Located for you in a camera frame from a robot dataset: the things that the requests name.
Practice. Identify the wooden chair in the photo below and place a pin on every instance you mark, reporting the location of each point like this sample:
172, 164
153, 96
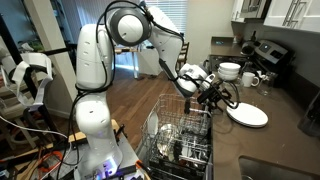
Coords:
184, 53

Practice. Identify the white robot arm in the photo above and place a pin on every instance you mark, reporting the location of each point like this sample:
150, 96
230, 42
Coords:
95, 116

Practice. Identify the stainless microwave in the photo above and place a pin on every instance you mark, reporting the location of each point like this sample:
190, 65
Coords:
253, 6

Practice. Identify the black clamp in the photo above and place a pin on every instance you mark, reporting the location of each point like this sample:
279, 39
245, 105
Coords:
120, 130

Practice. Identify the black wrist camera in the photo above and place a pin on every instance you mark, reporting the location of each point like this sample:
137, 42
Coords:
205, 96

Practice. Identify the black metal stand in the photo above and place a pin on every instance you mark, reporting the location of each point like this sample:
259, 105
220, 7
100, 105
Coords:
6, 38

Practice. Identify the clear drinking glasses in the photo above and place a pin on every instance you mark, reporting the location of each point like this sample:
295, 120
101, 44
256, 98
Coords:
238, 87

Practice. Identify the black cutlery basket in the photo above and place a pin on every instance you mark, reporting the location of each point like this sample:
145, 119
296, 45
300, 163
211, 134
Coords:
173, 168

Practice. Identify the narrow white upper cabinet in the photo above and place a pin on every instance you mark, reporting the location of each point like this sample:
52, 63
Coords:
236, 10

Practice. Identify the clear glass jar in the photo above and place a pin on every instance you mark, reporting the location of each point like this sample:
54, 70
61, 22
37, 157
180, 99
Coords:
266, 85

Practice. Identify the dark glass bottle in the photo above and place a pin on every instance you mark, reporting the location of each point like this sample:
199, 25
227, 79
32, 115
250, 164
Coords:
254, 36

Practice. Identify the kitchen sink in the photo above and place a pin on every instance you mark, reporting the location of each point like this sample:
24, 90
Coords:
266, 170

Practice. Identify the wooden desk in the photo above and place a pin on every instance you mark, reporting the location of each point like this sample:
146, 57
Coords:
128, 50

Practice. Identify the black kitchen utensil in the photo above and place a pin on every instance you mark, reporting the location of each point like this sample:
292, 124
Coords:
177, 150

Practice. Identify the white window blinds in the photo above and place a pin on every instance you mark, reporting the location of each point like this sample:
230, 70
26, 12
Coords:
173, 15

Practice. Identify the small white plate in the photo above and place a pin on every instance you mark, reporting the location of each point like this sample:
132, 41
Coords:
153, 125

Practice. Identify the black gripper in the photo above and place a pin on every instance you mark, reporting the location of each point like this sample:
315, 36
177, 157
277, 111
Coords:
220, 90

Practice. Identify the wooden board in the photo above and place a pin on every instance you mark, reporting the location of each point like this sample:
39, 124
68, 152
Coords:
76, 136

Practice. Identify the white ceramic bowl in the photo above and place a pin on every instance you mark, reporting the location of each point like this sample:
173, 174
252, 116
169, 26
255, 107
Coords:
231, 66
230, 75
230, 79

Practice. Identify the white mug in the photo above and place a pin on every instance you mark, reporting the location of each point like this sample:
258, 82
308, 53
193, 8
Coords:
247, 80

